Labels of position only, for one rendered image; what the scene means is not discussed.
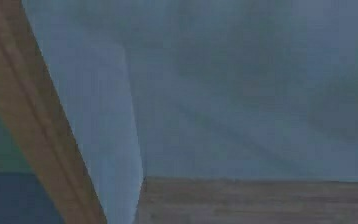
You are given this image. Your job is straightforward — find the brown wooden door frame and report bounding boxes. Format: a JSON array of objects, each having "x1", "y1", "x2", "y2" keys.
[{"x1": 0, "y1": 0, "x2": 108, "y2": 224}]

